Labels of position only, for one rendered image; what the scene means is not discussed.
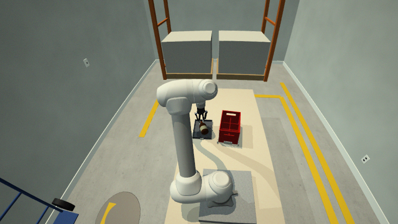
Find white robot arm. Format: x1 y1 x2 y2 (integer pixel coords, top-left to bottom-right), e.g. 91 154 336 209
157 79 238 208

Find brown glass bottle with cream label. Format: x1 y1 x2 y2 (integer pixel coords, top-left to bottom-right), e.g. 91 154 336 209
200 121 209 135

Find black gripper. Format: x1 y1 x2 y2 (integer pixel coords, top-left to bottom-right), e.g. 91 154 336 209
194 107 208 124

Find red crate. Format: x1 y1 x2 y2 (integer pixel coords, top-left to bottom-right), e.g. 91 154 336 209
219 110 241 144

